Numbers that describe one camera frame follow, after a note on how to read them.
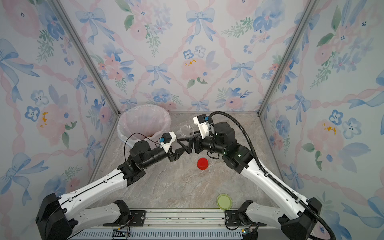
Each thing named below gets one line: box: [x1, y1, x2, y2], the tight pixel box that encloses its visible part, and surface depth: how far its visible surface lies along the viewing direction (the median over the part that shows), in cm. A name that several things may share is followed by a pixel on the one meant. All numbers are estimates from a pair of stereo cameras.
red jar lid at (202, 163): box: [197, 157, 209, 170], surface depth 94 cm
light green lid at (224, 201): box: [216, 193, 233, 211], surface depth 80 cm
